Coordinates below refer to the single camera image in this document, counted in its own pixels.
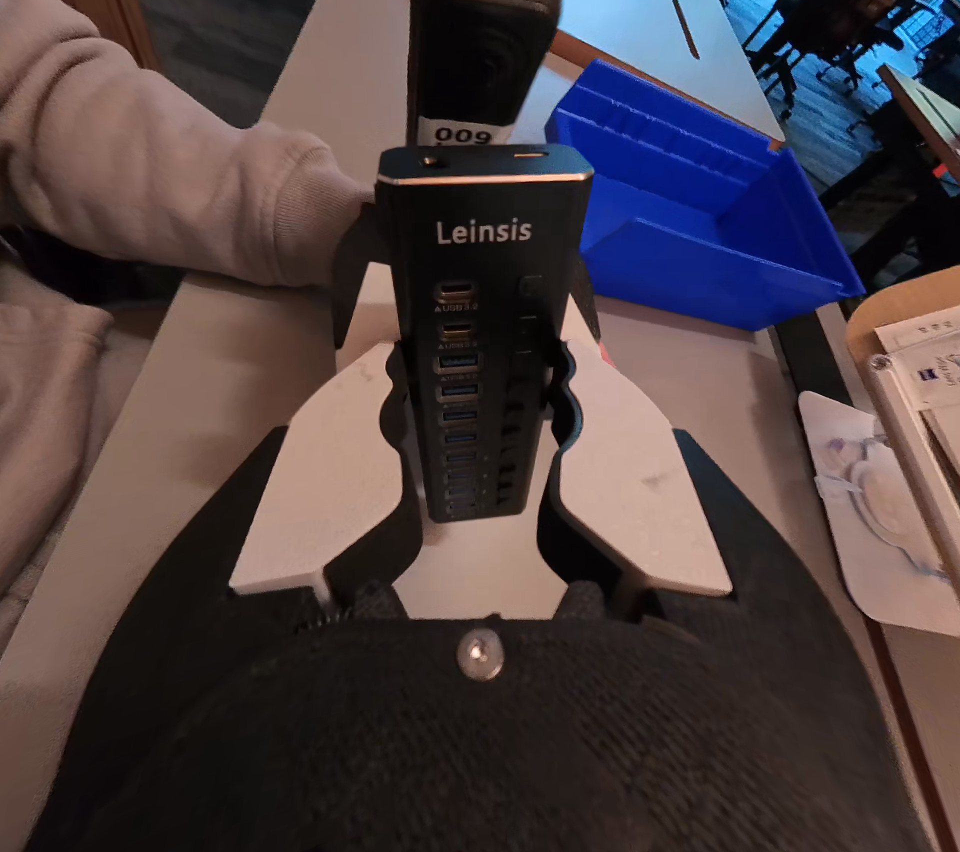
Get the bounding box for black usb hub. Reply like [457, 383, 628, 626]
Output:
[373, 144, 596, 525]

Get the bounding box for group of black office chairs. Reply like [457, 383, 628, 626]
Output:
[667, 0, 960, 118]

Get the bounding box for person's left forearm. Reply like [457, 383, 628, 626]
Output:
[0, 0, 378, 288]

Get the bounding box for wooden clipboard with papers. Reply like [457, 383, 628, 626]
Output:
[845, 265, 960, 572]

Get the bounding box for white desk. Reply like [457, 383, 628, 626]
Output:
[0, 0, 960, 852]

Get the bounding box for person's torso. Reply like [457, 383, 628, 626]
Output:
[0, 244, 115, 643]

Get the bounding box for blue plastic bin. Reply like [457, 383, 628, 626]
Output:
[545, 58, 867, 333]

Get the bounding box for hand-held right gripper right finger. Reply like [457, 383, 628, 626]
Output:
[536, 339, 735, 619]

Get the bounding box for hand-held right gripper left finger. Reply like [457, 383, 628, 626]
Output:
[227, 342, 423, 603]

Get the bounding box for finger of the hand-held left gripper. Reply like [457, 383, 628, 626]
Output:
[356, 261, 400, 351]
[558, 300, 605, 366]

